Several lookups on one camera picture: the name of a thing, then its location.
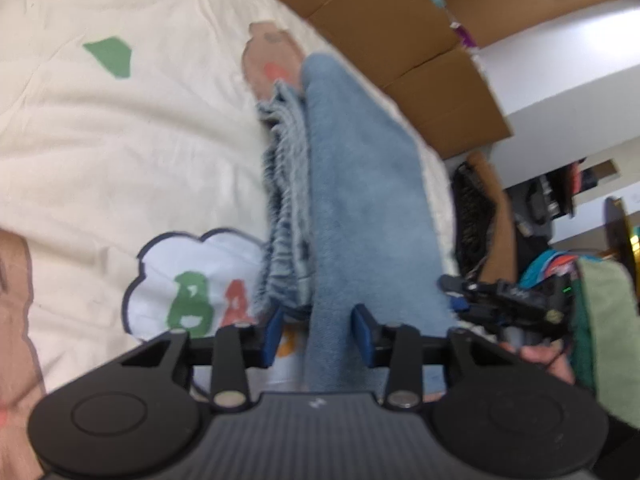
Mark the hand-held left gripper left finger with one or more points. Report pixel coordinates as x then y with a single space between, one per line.
274 337

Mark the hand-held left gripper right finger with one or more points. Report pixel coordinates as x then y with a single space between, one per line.
364 335

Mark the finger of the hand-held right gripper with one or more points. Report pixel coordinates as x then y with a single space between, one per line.
460 295

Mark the blue denim jeans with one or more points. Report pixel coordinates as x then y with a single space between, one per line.
360 185

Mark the person's right hand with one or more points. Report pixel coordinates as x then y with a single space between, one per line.
545 357

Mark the teal printed cloth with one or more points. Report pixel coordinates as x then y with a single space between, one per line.
547 267

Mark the leopard print garment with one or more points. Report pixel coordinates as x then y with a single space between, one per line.
472 220

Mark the green cloth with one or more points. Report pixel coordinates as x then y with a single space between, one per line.
610 335

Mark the brown folded garment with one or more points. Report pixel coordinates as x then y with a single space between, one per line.
502 220

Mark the yellow pole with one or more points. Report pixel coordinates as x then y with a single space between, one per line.
627 230

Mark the cream bear print bed sheet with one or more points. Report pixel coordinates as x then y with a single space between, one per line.
125 135

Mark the purple refill pouch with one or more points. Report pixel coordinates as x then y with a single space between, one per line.
466 36

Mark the flattened brown cardboard box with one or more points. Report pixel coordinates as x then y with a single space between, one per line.
390 35

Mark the tall cardboard panel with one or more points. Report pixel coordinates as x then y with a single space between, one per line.
525 10

